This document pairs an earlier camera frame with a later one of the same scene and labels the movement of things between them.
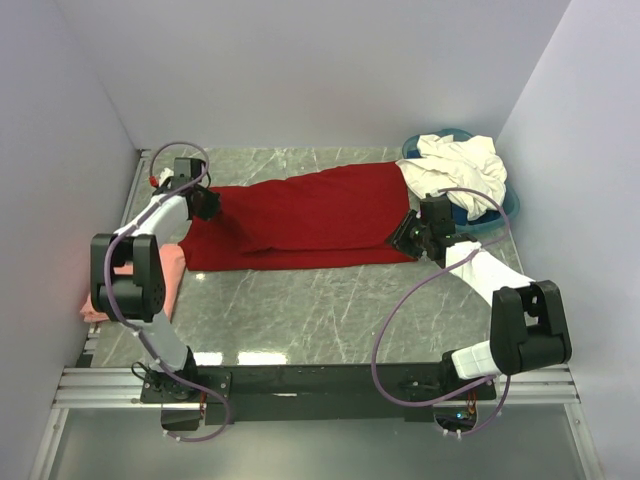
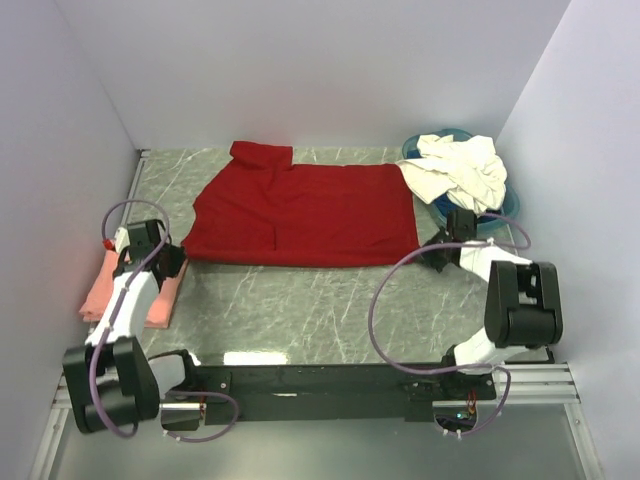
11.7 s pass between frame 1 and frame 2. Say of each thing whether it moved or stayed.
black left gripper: moved
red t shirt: moved
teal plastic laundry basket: stayed
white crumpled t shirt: stayed
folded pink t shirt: stayed
